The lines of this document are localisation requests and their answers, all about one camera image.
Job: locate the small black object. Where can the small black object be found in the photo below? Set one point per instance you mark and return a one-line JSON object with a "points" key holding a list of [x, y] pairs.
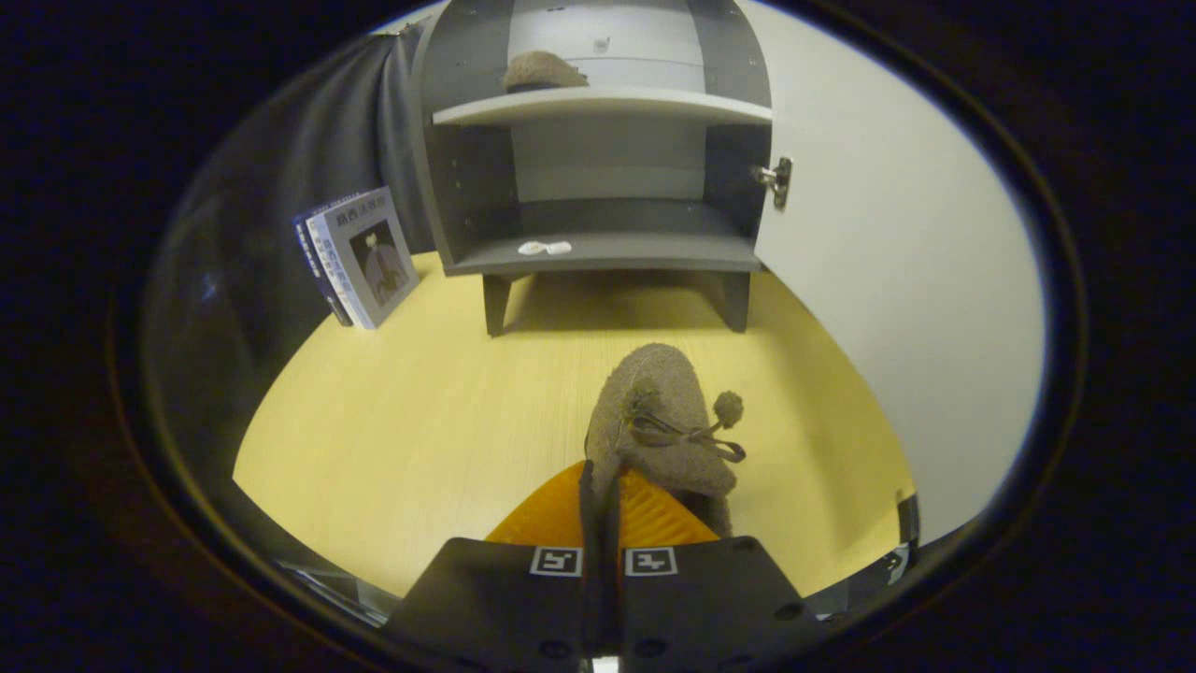
{"points": [[908, 519]]}

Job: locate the metal door hinge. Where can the metal door hinge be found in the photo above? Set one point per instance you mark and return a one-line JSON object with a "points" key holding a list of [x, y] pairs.
{"points": [[780, 182]]}

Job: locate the black backdrop cloth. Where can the black backdrop cloth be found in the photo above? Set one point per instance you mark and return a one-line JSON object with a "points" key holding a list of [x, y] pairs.
{"points": [[243, 234]]}

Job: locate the grey cover book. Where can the grey cover book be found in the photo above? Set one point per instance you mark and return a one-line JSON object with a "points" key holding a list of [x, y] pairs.
{"points": [[378, 257]]}

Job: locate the blue spine book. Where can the blue spine book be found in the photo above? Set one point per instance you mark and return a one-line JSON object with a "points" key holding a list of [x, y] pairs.
{"points": [[301, 241], [320, 266]]}

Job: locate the brown fuzzy shoe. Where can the brown fuzzy shoe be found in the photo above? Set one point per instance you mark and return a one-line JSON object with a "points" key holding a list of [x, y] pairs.
{"points": [[654, 393], [542, 70]]}

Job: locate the cabinet shelf board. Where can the cabinet shelf board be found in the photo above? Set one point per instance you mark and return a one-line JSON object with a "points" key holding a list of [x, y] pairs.
{"points": [[607, 103]]}

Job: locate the grey shoe cabinet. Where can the grey shoe cabinet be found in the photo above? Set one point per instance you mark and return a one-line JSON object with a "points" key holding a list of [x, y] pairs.
{"points": [[467, 187]]}

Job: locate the white shoe cabinet door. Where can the white shoe cabinet door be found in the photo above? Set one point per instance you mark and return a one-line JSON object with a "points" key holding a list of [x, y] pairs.
{"points": [[888, 280]]}

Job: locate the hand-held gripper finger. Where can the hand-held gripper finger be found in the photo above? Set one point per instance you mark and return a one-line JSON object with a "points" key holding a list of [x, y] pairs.
{"points": [[589, 579], [612, 589]]}

